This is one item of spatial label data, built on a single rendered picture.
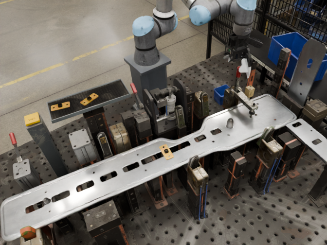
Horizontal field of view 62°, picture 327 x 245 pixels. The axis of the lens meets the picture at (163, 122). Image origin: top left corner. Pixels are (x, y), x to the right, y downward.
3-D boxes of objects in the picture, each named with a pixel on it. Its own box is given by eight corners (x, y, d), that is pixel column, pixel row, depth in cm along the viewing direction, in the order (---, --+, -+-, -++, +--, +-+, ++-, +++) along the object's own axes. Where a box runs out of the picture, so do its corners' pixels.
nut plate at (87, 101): (84, 106, 124) (84, 104, 123) (80, 102, 126) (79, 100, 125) (99, 96, 128) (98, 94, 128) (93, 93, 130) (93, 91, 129)
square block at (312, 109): (295, 159, 152) (317, 113, 126) (285, 149, 157) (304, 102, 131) (306, 154, 154) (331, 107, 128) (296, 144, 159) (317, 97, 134)
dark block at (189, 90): (186, 149, 162) (186, 95, 132) (180, 141, 166) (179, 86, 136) (193, 146, 163) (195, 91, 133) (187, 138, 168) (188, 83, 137)
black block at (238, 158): (230, 203, 137) (239, 170, 116) (219, 186, 144) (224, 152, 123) (244, 197, 139) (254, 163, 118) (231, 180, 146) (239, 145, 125)
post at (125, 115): (135, 169, 154) (123, 119, 125) (132, 162, 157) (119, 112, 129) (143, 166, 155) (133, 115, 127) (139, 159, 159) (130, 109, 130)
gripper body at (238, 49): (223, 55, 126) (226, 31, 117) (239, 50, 128) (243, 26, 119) (233, 63, 121) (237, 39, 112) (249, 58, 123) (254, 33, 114)
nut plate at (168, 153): (174, 157, 121) (174, 155, 120) (166, 160, 120) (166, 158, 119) (166, 144, 127) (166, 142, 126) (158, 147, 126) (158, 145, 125)
